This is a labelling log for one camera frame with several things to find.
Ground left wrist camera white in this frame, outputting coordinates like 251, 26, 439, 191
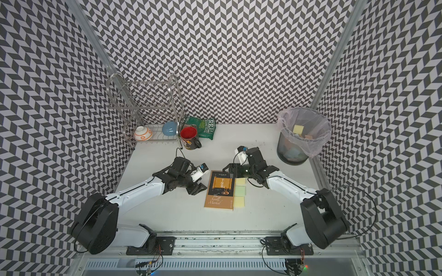
191, 163, 208, 182

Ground yellow sticky note in bin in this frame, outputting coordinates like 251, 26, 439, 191
292, 125, 304, 136

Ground yellow sticky note top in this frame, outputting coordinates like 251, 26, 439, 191
235, 178, 247, 186

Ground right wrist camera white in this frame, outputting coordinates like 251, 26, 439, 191
233, 146, 247, 165

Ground yellow sticky note bottom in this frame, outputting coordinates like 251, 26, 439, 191
233, 197, 245, 209

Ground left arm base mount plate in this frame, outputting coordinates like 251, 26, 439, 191
126, 236, 176, 256

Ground green sticky note middle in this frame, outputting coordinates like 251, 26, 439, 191
234, 186, 246, 197

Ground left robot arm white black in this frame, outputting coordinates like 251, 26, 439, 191
69, 157, 208, 254

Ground white orange patterned bowl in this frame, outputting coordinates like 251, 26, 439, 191
134, 126, 153, 141

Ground brown black scroll book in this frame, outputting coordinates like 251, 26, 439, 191
204, 171, 235, 210

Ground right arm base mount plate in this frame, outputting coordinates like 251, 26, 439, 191
261, 236, 314, 256

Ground green snack bag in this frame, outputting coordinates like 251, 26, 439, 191
185, 116, 216, 140

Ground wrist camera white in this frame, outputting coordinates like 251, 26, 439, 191
233, 146, 247, 165
191, 163, 208, 182

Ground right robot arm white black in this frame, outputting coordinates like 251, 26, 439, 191
222, 146, 349, 251

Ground silver wire dish rack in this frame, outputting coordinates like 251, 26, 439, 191
105, 73, 186, 148

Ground aluminium front rail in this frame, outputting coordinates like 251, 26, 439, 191
67, 231, 372, 276

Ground mesh trash bin with liner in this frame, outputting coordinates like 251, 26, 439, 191
277, 107, 332, 166

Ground blue ceramic bowl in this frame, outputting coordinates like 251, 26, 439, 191
162, 121, 177, 137

